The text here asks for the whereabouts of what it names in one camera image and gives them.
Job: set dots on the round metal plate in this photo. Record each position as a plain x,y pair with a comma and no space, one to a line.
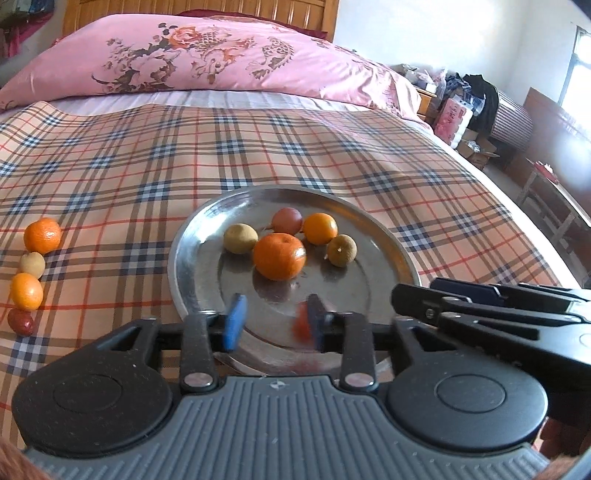
355,286

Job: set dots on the dark red jujube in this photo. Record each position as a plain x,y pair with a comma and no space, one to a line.
21,321

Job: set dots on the brownish green round fruit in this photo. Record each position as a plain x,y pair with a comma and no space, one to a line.
341,250

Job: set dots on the large orange tangerine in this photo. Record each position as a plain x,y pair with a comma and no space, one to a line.
279,256
42,235

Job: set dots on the cardboard box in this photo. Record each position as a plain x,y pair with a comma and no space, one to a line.
475,152

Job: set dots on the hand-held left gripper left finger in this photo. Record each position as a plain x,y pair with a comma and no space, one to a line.
235,321

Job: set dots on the small red fruit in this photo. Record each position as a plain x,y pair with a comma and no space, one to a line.
287,220
302,328

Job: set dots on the plaid blanket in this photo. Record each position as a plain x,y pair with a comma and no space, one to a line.
138,152

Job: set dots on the pink patterned package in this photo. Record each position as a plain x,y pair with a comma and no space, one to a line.
452,117

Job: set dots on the grey woven basket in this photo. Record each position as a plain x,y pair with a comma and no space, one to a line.
512,120

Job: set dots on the pale yellow-green round fruit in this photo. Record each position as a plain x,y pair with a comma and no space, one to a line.
32,265
240,238

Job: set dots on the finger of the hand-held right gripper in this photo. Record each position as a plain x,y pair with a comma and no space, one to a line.
425,304
471,290

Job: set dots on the window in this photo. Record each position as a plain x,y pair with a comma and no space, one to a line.
577,64

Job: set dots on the wooden bed headboard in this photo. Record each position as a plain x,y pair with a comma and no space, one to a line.
92,14

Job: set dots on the pink floral pillow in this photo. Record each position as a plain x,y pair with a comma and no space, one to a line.
323,69

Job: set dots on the wooden nightstand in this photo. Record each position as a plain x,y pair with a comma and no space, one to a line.
427,104

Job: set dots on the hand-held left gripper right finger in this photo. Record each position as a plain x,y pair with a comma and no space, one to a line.
317,323

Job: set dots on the wooden table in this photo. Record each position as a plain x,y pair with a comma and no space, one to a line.
558,152

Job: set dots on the black clothing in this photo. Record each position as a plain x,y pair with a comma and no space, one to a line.
480,92

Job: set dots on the small orange kumquat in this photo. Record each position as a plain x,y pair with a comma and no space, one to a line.
26,290
320,228

